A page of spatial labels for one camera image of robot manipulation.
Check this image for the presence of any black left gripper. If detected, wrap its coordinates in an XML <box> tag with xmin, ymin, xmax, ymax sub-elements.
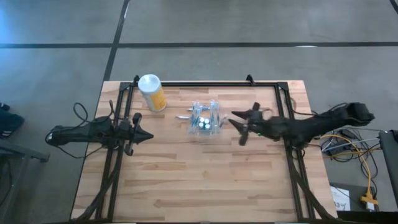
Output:
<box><xmin>123</xmin><ymin>112</ymin><xmax>154</xmax><ymax>156</ymax></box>

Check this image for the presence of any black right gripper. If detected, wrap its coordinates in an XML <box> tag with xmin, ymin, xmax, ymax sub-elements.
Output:
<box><xmin>228</xmin><ymin>102</ymin><xmax>274</xmax><ymax>146</ymax></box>

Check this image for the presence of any yellow white wipes canister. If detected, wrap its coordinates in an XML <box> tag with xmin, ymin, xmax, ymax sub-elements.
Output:
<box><xmin>137</xmin><ymin>73</ymin><xmax>168</xmax><ymax>112</ymax></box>

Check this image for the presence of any clear acrylic organizer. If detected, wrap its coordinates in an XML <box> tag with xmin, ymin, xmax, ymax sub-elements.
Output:
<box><xmin>186</xmin><ymin>98</ymin><xmax>223</xmax><ymax>137</ymax></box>

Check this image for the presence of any white paper note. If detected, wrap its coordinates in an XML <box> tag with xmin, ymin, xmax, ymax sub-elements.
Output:
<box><xmin>330</xmin><ymin>185</ymin><xmax>351</xmax><ymax>212</ymax></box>

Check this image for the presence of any black floor stand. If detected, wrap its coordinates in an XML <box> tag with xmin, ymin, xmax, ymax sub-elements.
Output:
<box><xmin>0</xmin><ymin>136</ymin><xmax>50</xmax><ymax>224</ymax></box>

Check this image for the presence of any person's foot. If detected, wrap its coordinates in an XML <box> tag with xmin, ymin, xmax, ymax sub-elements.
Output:
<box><xmin>0</xmin><ymin>102</ymin><xmax>25</xmax><ymax>139</ymax></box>

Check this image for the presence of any yellow plug adapter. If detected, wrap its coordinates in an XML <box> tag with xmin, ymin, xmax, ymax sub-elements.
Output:
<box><xmin>360</xmin><ymin>192</ymin><xmax>379</xmax><ymax>212</ymax></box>

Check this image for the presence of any black equipment case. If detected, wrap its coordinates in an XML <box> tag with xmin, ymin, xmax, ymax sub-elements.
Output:
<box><xmin>378</xmin><ymin>129</ymin><xmax>398</xmax><ymax>218</ymax></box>

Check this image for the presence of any black aluminium table frame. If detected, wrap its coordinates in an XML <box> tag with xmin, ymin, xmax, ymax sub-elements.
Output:
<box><xmin>70</xmin><ymin>74</ymin><xmax>338</xmax><ymax>223</ymax></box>

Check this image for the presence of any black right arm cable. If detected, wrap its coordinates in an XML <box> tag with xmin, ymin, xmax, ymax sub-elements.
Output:
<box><xmin>289</xmin><ymin>105</ymin><xmax>315</xmax><ymax>117</ymax></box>

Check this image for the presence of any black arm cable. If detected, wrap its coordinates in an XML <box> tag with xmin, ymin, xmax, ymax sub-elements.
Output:
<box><xmin>289</xmin><ymin>105</ymin><xmax>315</xmax><ymax>117</ymax></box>
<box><xmin>73</xmin><ymin>99</ymin><xmax>116</xmax><ymax>124</ymax></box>

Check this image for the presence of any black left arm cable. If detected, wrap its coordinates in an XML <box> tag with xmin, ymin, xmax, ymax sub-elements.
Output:
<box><xmin>73</xmin><ymin>99</ymin><xmax>116</xmax><ymax>124</ymax></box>

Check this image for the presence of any black floor cable bundle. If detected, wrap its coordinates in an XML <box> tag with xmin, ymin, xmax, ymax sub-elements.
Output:
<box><xmin>320</xmin><ymin>127</ymin><xmax>383</xmax><ymax>162</ymax></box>

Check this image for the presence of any orange floor cable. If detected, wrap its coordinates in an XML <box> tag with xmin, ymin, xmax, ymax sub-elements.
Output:
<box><xmin>320</xmin><ymin>134</ymin><xmax>374</xmax><ymax>200</ymax></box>

